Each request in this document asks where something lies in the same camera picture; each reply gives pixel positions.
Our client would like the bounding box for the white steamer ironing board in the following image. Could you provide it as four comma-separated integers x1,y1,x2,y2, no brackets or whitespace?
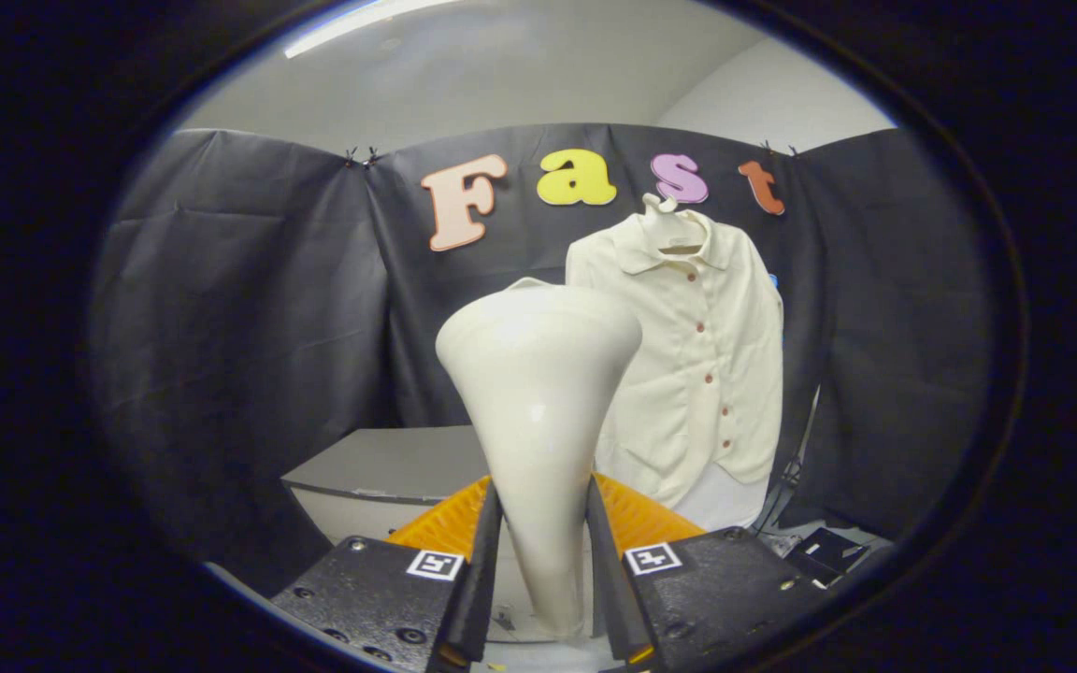
674,463,771,532

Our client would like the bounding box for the white plastic clothes hanger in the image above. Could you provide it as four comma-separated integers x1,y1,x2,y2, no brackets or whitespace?
641,193,706,255

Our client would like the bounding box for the black cable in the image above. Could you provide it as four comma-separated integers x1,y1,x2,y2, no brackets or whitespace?
754,383,822,534

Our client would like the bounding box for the black backdrop cloth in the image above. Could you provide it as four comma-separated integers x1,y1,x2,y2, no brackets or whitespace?
90,123,998,599

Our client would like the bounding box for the cream button-up shirt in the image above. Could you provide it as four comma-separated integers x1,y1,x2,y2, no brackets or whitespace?
565,208,784,510

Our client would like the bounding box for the grey drawer cabinet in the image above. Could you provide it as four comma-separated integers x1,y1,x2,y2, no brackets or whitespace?
281,425,596,646

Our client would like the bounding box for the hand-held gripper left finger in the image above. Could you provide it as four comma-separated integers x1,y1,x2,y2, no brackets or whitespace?
269,475,504,672

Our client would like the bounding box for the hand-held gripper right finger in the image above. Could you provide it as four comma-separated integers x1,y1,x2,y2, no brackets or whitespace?
585,475,839,666

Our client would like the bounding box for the cream garment steamer nozzle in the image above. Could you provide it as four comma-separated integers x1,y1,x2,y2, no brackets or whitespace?
436,278,644,639

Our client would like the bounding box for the black floor box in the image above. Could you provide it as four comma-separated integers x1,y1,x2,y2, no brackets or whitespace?
782,526,895,585

